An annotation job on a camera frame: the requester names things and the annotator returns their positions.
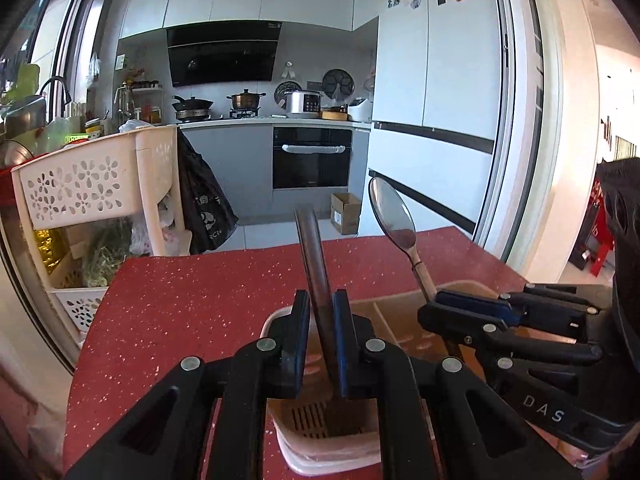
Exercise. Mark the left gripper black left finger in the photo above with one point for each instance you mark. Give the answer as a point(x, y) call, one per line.
point(206, 419)

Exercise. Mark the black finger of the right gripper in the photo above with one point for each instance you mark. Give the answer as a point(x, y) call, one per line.
point(483, 324)
point(570, 311)

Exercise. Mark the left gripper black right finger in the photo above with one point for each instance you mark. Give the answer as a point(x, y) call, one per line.
point(437, 420)

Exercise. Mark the metal spoon with wooden handle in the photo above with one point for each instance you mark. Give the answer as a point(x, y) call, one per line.
point(396, 222)

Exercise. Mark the dark utensil handle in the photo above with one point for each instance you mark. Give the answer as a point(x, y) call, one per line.
point(320, 293)

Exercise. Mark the curved kitchen faucet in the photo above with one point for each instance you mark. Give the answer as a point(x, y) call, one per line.
point(55, 91)

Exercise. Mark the cardboard box on floor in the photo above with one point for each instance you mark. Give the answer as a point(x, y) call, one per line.
point(345, 213)

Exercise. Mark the white refrigerator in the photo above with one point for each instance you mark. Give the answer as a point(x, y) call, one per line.
point(441, 86)

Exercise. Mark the black built-in oven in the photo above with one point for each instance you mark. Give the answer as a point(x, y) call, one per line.
point(311, 157)

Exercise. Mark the black hanging bag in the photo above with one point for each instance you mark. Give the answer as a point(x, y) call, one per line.
point(207, 213)

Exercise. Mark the silver rice cooker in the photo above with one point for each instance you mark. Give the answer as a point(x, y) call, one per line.
point(303, 104)

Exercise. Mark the white floral plastic rack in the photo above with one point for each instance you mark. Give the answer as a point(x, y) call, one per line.
point(110, 178)

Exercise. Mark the steel pot with lid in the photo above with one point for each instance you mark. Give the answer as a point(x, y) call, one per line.
point(245, 100)

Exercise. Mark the black wok on stove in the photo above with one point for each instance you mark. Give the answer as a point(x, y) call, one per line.
point(191, 110)

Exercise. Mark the black range hood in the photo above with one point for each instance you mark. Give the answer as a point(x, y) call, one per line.
point(222, 51)

